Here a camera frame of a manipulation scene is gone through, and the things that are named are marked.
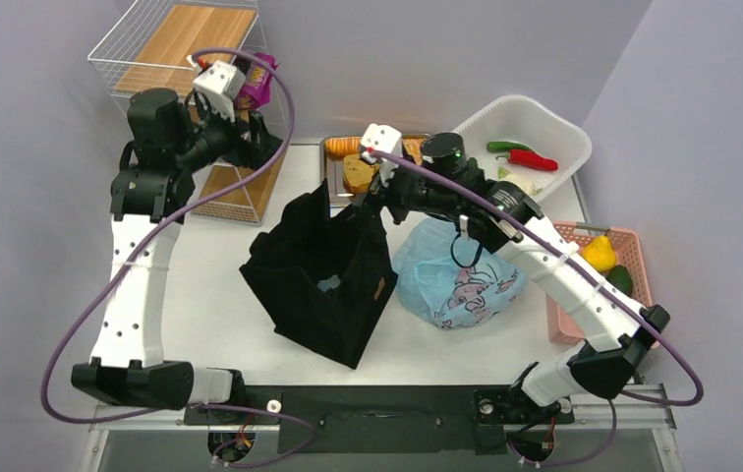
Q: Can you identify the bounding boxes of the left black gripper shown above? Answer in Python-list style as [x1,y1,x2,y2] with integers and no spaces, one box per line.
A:
[174,96,284,174]

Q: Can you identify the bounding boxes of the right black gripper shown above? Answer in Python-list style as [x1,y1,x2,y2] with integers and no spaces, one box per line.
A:
[350,149,458,241]

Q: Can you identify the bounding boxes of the purple snack packet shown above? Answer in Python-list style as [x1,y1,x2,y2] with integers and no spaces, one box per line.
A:
[233,58,273,110]

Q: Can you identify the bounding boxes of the blue printed plastic bag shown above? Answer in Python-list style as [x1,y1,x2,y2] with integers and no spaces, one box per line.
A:
[392,217,528,329]

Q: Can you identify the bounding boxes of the green chili pepper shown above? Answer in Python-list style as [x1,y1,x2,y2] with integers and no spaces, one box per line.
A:
[486,141,533,153]

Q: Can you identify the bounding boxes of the red chili pepper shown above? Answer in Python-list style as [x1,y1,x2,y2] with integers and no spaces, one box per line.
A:
[495,148,559,172]

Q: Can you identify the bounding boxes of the black fabric tote bag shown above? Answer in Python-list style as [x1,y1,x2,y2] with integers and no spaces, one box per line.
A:
[240,182,397,369]

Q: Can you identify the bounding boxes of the yellow pear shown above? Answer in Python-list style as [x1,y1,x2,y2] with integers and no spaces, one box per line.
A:
[582,235,617,273]

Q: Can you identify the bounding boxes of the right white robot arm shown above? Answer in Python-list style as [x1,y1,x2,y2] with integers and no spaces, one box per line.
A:
[355,124,670,422]

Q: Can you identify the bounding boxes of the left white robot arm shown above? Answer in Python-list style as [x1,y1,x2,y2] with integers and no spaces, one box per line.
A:
[71,88,282,423]

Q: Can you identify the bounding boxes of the brown bread slice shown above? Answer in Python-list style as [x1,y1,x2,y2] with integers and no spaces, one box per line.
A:
[342,154,379,195]

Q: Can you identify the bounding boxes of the steel tray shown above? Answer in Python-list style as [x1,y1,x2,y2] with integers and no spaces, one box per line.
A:
[318,133,434,209]

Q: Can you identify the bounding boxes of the row of orange crackers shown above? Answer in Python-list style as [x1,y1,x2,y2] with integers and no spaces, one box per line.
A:
[324,135,427,160]

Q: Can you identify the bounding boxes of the white plastic basin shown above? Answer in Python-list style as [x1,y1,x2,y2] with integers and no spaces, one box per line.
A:
[453,94,593,203]

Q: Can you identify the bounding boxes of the white cauliflower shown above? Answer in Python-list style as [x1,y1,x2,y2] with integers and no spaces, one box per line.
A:
[502,173,541,197]

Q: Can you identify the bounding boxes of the dark green avocado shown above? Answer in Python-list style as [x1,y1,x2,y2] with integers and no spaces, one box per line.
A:
[605,265,635,297]

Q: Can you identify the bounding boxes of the pink plastic basket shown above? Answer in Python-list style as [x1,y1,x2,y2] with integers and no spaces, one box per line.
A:
[545,221,654,344]

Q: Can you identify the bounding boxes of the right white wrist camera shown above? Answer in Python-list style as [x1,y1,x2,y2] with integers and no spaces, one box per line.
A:
[359,123,403,186]

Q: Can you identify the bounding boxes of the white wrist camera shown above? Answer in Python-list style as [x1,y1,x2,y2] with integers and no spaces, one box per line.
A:
[187,55,246,124]
[359,123,403,186]

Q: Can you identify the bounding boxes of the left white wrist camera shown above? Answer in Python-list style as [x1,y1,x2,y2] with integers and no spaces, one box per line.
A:
[187,55,246,124]

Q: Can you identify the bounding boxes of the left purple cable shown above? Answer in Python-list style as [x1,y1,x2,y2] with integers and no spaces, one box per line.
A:
[39,46,318,470]

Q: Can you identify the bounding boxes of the purple cable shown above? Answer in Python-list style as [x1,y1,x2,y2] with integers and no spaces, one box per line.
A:
[39,46,318,470]
[365,147,706,468]

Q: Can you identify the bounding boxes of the white wire wooden shelf rack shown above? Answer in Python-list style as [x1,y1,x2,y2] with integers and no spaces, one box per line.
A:
[87,1,287,226]

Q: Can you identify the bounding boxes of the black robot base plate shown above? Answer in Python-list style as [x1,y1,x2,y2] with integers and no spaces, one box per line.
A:
[183,385,575,455]

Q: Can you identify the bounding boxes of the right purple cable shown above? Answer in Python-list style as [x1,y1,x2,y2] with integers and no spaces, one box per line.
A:
[365,147,706,468]

